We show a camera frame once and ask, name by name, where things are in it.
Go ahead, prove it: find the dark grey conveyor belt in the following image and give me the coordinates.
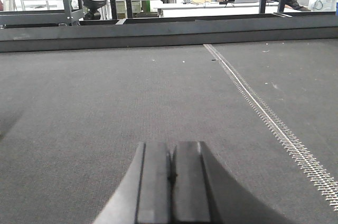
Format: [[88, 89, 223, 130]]
[[1, 39, 337, 223]]

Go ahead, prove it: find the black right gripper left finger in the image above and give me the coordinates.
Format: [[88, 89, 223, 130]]
[[94, 142, 171, 223]]

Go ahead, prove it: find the white office desk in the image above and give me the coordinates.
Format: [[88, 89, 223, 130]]
[[152, 0, 302, 18]]

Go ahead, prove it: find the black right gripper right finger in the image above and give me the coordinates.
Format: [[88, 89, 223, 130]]
[[172, 142, 292, 223]]

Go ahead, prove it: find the metal belt lacing seam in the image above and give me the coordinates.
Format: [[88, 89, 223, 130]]
[[203, 44, 337, 212]]

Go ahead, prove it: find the dark conveyor side rail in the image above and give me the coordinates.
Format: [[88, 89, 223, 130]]
[[1, 12, 337, 52]]

